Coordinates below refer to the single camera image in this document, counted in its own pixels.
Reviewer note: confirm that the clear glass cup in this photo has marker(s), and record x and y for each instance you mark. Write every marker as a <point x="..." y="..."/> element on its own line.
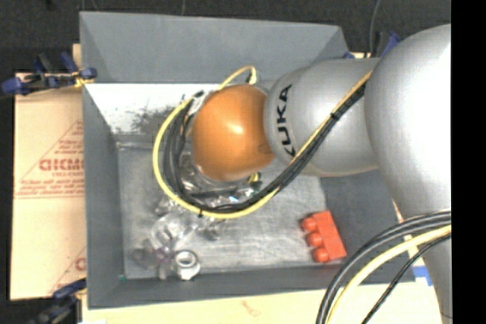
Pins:
<point x="171" y="229"/>

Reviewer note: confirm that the grey metal bin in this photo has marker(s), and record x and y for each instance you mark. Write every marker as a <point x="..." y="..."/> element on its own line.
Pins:
<point x="266" y="235"/>

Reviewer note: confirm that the clear glass jar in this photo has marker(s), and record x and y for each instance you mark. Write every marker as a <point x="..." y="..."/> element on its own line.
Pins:
<point x="186" y="263"/>

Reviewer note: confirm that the clear glass thing purple tint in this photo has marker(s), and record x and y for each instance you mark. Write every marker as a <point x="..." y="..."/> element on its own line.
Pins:
<point x="150" y="258"/>

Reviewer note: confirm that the orange-red studded toy block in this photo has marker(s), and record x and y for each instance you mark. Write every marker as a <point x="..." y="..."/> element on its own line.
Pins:
<point x="328" y="235"/>

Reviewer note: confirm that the brown cardboard board red print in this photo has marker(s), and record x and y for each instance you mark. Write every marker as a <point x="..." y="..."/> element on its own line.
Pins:
<point x="45" y="216"/>

